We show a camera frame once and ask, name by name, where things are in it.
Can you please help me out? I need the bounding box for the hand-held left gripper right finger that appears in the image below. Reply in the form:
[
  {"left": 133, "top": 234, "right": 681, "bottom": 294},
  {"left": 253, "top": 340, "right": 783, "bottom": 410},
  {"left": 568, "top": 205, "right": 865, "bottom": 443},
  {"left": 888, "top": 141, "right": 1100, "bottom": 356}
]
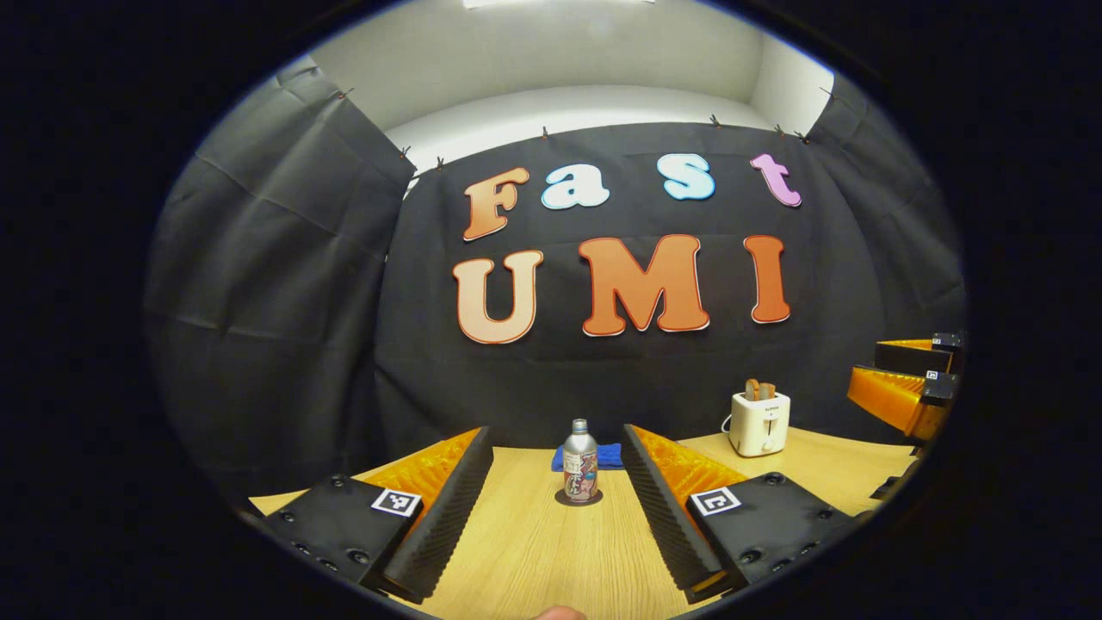
[{"left": 620, "top": 424, "right": 862, "bottom": 605}]

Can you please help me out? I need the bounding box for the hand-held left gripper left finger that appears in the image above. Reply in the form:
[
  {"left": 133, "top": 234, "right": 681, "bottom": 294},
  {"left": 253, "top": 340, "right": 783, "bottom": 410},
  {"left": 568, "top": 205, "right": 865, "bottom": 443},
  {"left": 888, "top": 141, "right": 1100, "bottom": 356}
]
[{"left": 250, "top": 426, "right": 496, "bottom": 605}]

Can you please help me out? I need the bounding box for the silver water bottle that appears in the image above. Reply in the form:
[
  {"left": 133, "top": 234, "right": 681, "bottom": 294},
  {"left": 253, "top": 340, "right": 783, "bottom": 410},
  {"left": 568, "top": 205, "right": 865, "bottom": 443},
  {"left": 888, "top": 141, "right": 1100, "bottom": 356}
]
[{"left": 562, "top": 418, "right": 599, "bottom": 504}]

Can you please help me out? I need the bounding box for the blue towel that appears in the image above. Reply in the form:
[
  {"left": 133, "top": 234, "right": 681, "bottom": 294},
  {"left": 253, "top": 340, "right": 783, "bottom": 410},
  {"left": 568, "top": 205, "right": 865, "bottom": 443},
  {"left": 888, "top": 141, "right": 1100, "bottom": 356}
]
[{"left": 551, "top": 443, "right": 624, "bottom": 473}]

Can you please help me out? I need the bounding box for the cream white toaster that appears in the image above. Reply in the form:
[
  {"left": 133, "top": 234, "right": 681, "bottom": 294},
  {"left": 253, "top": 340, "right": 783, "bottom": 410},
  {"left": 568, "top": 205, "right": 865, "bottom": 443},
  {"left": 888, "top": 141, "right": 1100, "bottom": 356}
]
[{"left": 728, "top": 392, "right": 791, "bottom": 458}]

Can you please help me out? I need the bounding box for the plain black side cloth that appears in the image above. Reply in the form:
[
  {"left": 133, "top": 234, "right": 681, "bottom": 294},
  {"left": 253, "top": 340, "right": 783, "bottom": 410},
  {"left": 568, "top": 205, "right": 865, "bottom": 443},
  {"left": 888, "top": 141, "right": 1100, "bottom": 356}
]
[
  {"left": 809, "top": 76, "right": 967, "bottom": 345},
  {"left": 142, "top": 53, "right": 417, "bottom": 509}
]

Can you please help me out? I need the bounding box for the black backdrop cloth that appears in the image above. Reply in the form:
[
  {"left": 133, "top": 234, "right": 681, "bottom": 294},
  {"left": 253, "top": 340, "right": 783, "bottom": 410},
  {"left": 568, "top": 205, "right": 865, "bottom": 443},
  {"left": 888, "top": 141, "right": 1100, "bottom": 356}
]
[{"left": 372, "top": 122, "right": 965, "bottom": 450}]

